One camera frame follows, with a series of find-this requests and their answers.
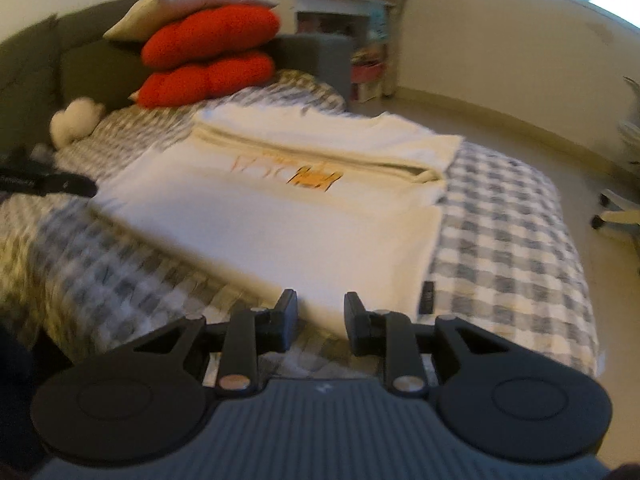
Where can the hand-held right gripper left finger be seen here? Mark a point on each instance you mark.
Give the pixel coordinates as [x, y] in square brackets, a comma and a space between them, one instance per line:
[286, 322]

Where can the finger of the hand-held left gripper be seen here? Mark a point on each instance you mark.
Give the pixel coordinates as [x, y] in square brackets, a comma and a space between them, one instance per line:
[72, 185]

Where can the white plush toy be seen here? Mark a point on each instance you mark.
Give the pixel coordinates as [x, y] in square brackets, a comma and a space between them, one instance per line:
[75, 121]

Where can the white office chair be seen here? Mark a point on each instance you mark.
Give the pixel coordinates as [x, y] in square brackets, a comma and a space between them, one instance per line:
[620, 217]

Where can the cream white printed T-shirt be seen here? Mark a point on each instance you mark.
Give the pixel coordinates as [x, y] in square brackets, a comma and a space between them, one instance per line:
[280, 230]

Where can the grey folded garment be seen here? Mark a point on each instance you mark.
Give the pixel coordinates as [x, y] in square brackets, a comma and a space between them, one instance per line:
[30, 156]

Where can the patterned grey curtain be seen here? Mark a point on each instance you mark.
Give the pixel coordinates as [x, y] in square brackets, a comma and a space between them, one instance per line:
[398, 35]

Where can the white side table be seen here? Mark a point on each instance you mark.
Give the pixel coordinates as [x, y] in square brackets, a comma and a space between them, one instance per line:
[330, 2]

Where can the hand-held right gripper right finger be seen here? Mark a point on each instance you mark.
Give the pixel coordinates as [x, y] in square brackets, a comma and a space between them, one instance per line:
[356, 325]

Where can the pale grey pillow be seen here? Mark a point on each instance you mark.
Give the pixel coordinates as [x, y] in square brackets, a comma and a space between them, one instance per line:
[165, 5]

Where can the grey white checkered blanket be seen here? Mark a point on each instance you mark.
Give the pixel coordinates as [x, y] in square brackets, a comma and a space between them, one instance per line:
[500, 240]

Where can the row of colourful books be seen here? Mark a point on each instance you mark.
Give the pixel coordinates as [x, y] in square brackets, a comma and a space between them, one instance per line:
[367, 72]

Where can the dark grey sofa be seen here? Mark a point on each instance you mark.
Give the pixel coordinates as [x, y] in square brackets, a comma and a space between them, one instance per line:
[90, 70]

